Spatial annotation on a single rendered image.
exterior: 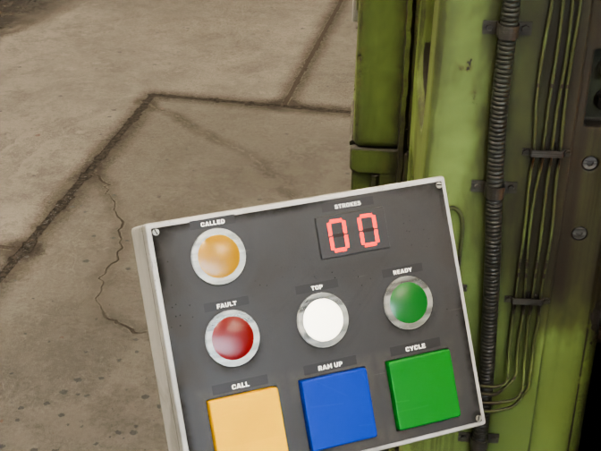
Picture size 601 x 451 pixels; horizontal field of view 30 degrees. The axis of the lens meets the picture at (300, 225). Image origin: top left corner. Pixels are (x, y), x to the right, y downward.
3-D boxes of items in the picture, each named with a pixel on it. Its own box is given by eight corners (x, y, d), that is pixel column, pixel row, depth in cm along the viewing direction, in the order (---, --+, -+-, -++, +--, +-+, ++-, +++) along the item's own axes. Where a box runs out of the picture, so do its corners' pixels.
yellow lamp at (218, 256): (240, 283, 114) (239, 246, 112) (194, 281, 115) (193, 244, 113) (242, 268, 117) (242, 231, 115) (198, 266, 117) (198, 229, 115)
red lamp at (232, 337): (253, 365, 114) (253, 329, 112) (208, 362, 115) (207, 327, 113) (257, 348, 117) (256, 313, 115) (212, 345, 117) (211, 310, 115)
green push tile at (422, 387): (462, 416, 122) (450, 348, 122) (400, 431, 120) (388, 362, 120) (454, 414, 124) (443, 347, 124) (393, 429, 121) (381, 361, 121)
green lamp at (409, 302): (428, 328, 121) (431, 293, 119) (385, 326, 121) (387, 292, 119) (427, 312, 124) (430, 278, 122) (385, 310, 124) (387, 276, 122)
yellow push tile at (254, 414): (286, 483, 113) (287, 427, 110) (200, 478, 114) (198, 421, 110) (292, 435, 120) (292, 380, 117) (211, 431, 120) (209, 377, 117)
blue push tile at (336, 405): (378, 436, 119) (367, 366, 119) (312, 452, 117) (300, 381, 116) (372, 434, 121) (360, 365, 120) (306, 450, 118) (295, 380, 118)
